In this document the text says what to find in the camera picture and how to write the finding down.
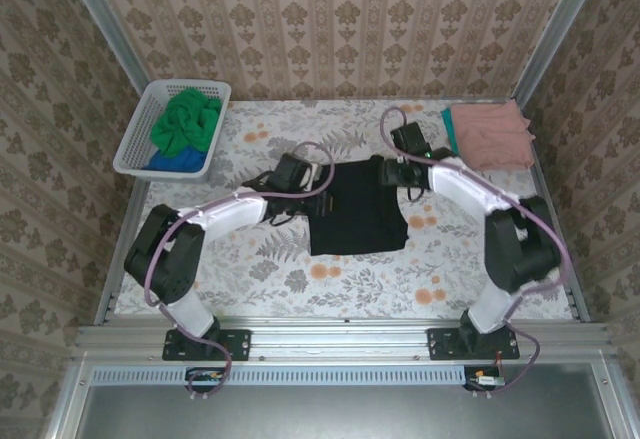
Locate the black t-shirt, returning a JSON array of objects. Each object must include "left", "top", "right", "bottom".
[{"left": 305, "top": 154, "right": 410, "bottom": 258}]

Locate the teal folded t-shirt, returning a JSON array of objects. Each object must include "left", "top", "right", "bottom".
[{"left": 440, "top": 108, "right": 464, "bottom": 158}]

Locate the floral tablecloth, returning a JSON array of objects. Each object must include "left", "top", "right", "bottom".
[{"left": 114, "top": 98, "right": 574, "bottom": 320}]

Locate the pink folded t-shirt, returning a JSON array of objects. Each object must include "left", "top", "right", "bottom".
[{"left": 449, "top": 99, "right": 534, "bottom": 172}]

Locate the blue t-shirt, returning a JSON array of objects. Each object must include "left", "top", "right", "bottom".
[{"left": 142, "top": 146, "right": 209, "bottom": 173}]

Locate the green t-shirt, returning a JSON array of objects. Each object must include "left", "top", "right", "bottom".
[{"left": 150, "top": 88, "right": 224, "bottom": 158}]

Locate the white plastic basket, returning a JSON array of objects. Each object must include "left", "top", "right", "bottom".
[{"left": 112, "top": 78, "right": 233, "bottom": 184}]

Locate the small electronics connector board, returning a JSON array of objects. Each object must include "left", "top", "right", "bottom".
[
  {"left": 185, "top": 366, "right": 226, "bottom": 393},
  {"left": 464, "top": 364, "right": 507, "bottom": 391}
]

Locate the grey metal panel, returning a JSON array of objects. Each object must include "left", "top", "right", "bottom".
[{"left": 44, "top": 358, "right": 640, "bottom": 439}]

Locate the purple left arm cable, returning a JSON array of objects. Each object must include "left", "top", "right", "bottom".
[{"left": 143, "top": 141, "right": 336, "bottom": 403}]

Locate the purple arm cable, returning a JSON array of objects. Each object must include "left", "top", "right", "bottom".
[
  {"left": 143, "top": 141, "right": 336, "bottom": 403},
  {"left": 379, "top": 106, "right": 574, "bottom": 400}
]

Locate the aluminium mounting rail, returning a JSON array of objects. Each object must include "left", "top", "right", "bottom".
[{"left": 74, "top": 316, "right": 614, "bottom": 360}]

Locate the aluminium table side rail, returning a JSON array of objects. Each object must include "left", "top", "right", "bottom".
[
  {"left": 514, "top": 106, "right": 591, "bottom": 323},
  {"left": 93, "top": 178, "right": 151, "bottom": 325}
]

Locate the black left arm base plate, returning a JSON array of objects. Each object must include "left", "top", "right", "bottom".
[{"left": 162, "top": 327, "right": 251, "bottom": 362}]

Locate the grey slotted cable duct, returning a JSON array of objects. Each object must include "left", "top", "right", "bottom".
[{"left": 92, "top": 364, "right": 469, "bottom": 386}]

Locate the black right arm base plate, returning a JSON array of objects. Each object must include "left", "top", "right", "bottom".
[{"left": 427, "top": 327, "right": 520, "bottom": 362}]

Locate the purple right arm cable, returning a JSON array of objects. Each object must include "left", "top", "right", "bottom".
[{"left": 379, "top": 106, "right": 574, "bottom": 400}]

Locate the aluminium frame post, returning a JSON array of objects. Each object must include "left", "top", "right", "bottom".
[
  {"left": 57, "top": 0, "right": 151, "bottom": 100},
  {"left": 512, "top": 0, "right": 609, "bottom": 110}
]

